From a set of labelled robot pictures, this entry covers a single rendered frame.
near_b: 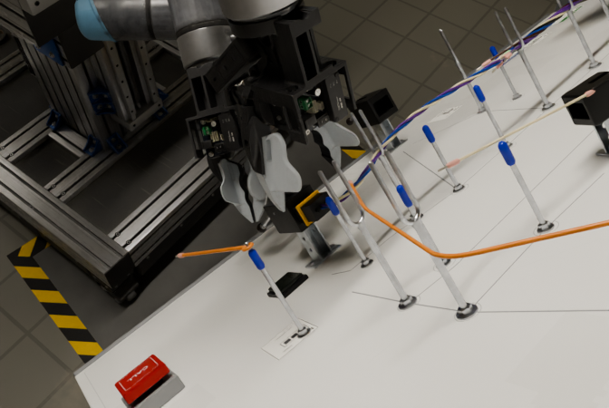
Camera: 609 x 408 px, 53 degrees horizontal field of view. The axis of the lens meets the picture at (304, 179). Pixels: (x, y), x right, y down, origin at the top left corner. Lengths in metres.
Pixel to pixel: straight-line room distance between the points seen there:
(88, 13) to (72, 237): 1.05
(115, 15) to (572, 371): 0.75
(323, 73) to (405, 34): 2.17
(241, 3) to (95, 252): 1.36
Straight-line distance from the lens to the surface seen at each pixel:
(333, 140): 0.68
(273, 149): 0.62
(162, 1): 0.93
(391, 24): 2.77
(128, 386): 0.68
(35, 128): 2.19
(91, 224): 1.89
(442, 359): 0.46
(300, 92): 0.55
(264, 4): 0.54
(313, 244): 0.74
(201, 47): 0.80
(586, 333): 0.43
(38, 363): 2.00
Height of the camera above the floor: 1.73
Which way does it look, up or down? 53 degrees down
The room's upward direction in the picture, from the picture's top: straight up
